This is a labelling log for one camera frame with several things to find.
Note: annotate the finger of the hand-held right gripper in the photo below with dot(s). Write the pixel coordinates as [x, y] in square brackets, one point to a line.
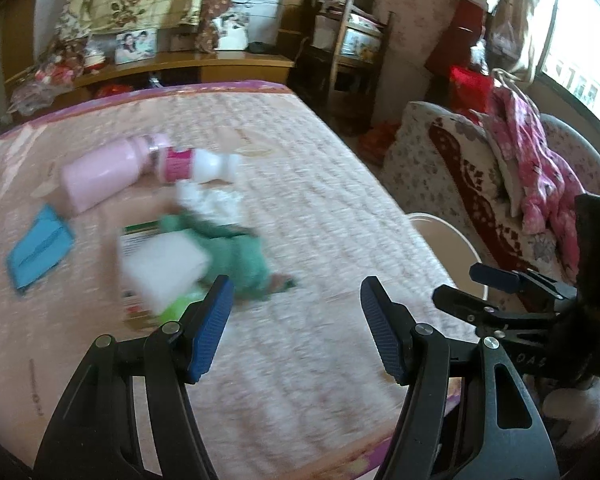
[460, 305]
[495, 276]

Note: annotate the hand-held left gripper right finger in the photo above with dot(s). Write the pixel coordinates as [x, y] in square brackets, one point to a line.
[380, 325]

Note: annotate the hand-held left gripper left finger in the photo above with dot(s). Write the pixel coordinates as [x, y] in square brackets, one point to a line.
[212, 325]

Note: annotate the white plastic bucket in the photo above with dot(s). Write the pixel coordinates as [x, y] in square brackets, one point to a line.
[445, 240]

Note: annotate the green cloth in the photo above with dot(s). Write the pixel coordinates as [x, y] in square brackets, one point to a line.
[240, 260]

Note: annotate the white tissue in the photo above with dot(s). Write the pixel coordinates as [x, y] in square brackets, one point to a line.
[210, 202]

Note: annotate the blue plastic wrapper packet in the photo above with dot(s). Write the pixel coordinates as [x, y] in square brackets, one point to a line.
[37, 250]

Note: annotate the person's right forearm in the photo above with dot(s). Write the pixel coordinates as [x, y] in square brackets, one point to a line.
[575, 410]

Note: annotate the red patterned sofa throw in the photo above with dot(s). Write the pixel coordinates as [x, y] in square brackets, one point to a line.
[480, 190]

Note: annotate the pink printed pajamas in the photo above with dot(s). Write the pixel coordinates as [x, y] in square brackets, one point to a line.
[530, 160]

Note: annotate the floral covered sofa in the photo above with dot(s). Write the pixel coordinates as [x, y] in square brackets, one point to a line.
[415, 170]

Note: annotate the small white pink-label bottle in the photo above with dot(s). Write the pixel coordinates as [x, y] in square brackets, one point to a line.
[210, 165]

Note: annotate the red bag on floor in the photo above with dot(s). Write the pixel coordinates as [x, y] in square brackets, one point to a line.
[380, 142]

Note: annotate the large pink bottle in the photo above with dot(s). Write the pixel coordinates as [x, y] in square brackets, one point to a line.
[100, 175]

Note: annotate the shiny red bag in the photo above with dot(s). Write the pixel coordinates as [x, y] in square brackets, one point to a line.
[470, 90]

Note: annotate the window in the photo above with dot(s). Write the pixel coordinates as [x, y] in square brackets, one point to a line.
[585, 35]

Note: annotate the hanging clear plastic bag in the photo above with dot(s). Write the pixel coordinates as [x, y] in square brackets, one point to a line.
[505, 40]

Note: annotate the hanging red garment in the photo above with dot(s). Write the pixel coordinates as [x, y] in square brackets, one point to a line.
[460, 35]

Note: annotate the red item under cabinet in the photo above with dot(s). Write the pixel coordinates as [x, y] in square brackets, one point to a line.
[112, 92]

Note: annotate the dark wooden chair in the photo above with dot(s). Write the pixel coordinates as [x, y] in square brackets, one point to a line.
[337, 75]

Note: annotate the low wooden cabinet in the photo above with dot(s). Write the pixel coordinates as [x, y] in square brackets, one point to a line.
[220, 67]

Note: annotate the beige curtain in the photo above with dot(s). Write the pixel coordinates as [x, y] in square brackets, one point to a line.
[530, 10]

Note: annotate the floral covered standing appliance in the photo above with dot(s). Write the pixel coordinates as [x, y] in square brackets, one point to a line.
[415, 20]

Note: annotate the framed picture on chair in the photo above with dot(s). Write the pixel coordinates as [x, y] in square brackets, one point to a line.
[360, 42]

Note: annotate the framed couple photo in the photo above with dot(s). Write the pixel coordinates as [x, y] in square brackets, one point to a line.
[135, 46]

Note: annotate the red and white ornament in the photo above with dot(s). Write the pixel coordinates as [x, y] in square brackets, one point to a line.
[95, 57]

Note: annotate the framed wedding photo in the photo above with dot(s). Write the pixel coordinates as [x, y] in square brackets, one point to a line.
[232, 32]

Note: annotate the plastic-wrapped flower bouquet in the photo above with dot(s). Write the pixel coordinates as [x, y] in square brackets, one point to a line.
[45, 77]

